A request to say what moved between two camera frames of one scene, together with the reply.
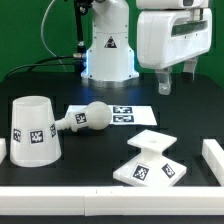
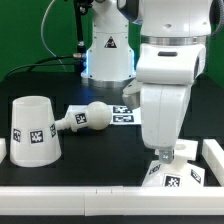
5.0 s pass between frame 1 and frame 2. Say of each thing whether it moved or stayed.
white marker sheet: stayed
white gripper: moved
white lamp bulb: stayed
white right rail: stayed
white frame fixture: stayed
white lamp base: moved
